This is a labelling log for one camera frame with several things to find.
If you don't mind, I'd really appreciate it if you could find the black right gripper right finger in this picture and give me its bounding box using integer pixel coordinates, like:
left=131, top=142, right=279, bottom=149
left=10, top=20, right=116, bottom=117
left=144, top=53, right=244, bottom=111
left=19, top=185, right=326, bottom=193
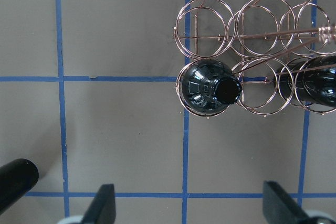
left=262, top=181, right=315, bottom=224

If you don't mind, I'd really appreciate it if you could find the copper wire wine basket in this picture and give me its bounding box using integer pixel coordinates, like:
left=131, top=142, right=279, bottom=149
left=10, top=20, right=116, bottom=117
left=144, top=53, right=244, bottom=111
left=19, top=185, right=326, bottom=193
left=173, top=0, right=335, bottom=117

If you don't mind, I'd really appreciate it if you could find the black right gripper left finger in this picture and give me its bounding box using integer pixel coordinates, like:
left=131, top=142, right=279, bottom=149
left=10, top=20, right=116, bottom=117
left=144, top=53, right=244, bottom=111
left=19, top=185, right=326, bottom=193
left=81, top=184, right=116, bottom=224

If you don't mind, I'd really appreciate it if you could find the dark glass wine bottle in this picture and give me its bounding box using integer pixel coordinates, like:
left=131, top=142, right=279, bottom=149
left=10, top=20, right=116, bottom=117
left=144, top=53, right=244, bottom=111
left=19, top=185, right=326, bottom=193
left=1, top=158, right=39, bottom=213

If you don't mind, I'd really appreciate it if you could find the dark wine bottle in basket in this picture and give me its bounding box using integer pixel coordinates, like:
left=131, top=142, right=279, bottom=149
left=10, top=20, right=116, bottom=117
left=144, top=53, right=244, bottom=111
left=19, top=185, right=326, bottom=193
left=175, top=59, right=242, bottom=117

